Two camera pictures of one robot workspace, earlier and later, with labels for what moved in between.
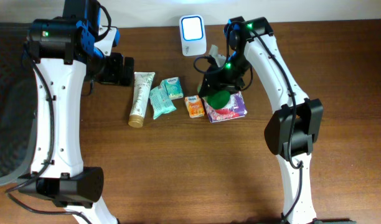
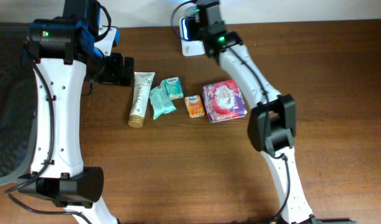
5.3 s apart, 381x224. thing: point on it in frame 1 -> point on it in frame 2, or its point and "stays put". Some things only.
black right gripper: x=220 y=79 -> x=192 y=20
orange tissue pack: x=194 y=106 stays put
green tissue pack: x=174 y=88 stays put
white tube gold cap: x=142 y=85 stays put
